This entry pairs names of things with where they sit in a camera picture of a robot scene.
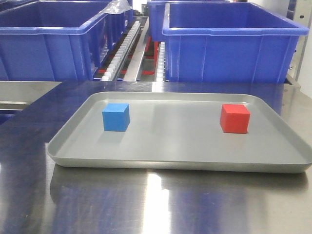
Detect white roller rail left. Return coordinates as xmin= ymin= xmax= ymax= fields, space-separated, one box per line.
xmin=100 ymin=20 xmax=141 ymax=81

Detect red cube block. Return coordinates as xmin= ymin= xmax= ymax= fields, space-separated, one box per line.
xmin=220 ymin=104 xmax=251 ymax=134

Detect blue bin front right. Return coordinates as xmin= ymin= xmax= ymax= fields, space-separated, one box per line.
xmin=162 ymin=2 xmax=309 ymax=83

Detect white roller rail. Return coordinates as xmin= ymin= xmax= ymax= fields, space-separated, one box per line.
xmin=100 ymin=20 xmax=141 ymax=81
xmin=155 ymin=42 xmax=165 ymax=82

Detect white roller rail right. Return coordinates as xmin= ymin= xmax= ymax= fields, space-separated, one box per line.
xmin=155 ymin=42 xmax=165 ymax=82

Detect steel divider rail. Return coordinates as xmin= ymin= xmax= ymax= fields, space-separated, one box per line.
xmin=123 ymin=17 xmax=150 ymax=82

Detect grey metal tray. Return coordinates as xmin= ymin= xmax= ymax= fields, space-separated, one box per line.
xmin=45 ymin=92 xmax=312 ymax=173

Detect blue cube block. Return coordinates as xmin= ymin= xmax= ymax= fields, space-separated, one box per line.
xmin=102 ymin=103 xmax=130 ymax=132

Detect blue bin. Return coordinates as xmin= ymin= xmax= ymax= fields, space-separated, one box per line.
xmin=162 ymin=2 xmax=309 ymax=83
xmin=0 ymin=0 xmax=126 ymax=81

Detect blue bin front left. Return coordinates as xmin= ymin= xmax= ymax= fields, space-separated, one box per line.
xmin=0 ymin=0 xmax=126 ymax=81

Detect clear plastic bag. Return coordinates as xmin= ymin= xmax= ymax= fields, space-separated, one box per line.
xmin=103 ymin=0 xmax=132 ymax=15

